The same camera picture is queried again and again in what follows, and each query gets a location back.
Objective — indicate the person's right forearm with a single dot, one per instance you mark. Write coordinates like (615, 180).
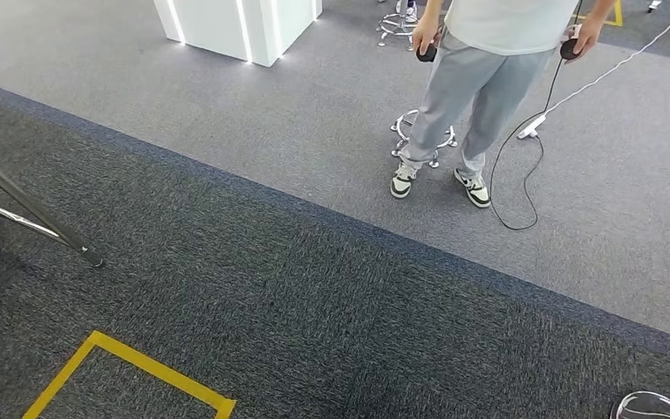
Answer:
(432, 7)

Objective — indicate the white power strip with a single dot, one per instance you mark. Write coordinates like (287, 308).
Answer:
(531, 127)

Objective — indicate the black round controller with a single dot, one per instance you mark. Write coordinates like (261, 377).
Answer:
(569, 49)
(426, 55)

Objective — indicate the white illuminated display stand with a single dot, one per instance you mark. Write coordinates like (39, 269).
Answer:
(225, 26)

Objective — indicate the person's left forearm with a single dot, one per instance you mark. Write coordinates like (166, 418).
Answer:
(601, 10)

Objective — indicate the person's right hand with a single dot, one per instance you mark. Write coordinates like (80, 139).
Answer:
(426, 32)

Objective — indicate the chrome chair base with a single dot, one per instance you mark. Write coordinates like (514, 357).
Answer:
(445, 141)
(393, 26)

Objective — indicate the stainless steel table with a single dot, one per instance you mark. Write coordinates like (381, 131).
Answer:
(23, 208)

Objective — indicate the person's left hand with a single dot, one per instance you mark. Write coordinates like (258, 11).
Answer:
(590, 35)

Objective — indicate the person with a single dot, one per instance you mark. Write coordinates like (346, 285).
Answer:
(485, 87)
(409, 10)

